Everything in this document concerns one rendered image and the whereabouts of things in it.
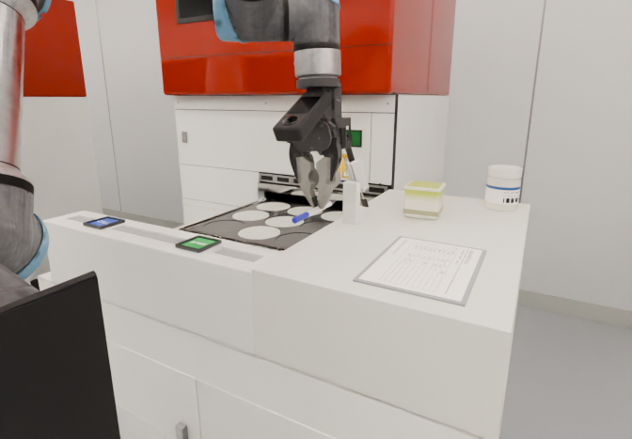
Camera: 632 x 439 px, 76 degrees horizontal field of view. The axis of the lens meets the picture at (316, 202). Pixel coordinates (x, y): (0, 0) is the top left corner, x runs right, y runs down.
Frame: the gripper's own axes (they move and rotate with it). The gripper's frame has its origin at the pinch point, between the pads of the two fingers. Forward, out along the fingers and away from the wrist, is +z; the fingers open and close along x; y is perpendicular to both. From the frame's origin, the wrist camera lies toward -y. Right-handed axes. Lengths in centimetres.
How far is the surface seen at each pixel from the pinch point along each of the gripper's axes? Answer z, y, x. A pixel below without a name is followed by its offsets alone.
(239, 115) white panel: -16, 48, 54
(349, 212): 4.9, 13.4, 0.0
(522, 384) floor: 103, 121, -32
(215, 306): 15.3, -13.8, 11.5
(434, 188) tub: 1.0, 24.0, -14.1
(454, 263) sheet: 8.3, 1.9, -22.5
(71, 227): 6, -14, 48
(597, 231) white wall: 51, 198, -62
